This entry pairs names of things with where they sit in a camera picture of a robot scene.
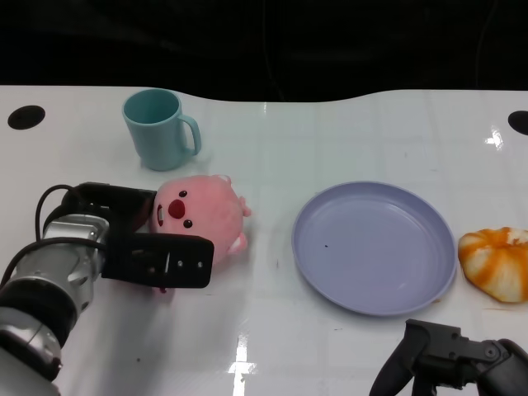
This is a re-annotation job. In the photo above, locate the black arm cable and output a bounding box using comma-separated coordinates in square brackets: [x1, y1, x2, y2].
[0, 183, 109, 290]

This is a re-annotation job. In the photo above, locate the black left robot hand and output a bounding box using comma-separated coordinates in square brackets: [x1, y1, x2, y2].
[61, 182, 215, 290]

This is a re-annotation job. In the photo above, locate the black round table grommet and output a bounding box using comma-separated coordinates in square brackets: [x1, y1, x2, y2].
[7, 105, 45, 132]
[507, 110, 528, 136]

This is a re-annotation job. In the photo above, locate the pink plush beaver doll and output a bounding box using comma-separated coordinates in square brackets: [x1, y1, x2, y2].
[148, 174, 253, 295]

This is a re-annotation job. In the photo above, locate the light blue plastic mug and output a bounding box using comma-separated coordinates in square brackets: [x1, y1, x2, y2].
[121, 87, 202, 172]

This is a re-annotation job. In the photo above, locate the lavender plastic plate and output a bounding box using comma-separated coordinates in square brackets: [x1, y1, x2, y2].
[290, 180, 458, 318]

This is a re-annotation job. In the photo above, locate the orange striped bread bun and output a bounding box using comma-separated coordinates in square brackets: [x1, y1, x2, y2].
[457, 226, 528, 304]

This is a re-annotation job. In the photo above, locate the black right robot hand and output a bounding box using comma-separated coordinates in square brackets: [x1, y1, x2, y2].
[369, 318, 528, 396]

